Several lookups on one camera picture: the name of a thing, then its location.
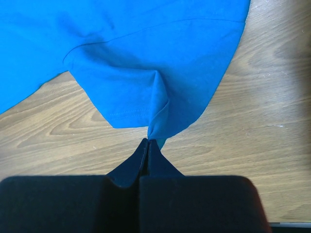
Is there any blue t-shirt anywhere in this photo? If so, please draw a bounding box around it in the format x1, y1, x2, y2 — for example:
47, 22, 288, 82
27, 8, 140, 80
0, 0, 250, 147

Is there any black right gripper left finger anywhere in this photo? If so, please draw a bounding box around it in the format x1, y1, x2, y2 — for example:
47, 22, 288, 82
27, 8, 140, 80
0, 139, 148, 233

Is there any aluminium frame rail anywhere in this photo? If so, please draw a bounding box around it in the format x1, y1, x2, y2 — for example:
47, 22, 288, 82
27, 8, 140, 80
269, 222, 311, 229

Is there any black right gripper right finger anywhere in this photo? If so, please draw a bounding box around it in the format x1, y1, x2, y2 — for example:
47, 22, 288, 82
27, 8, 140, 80
139, 141, 271, 233

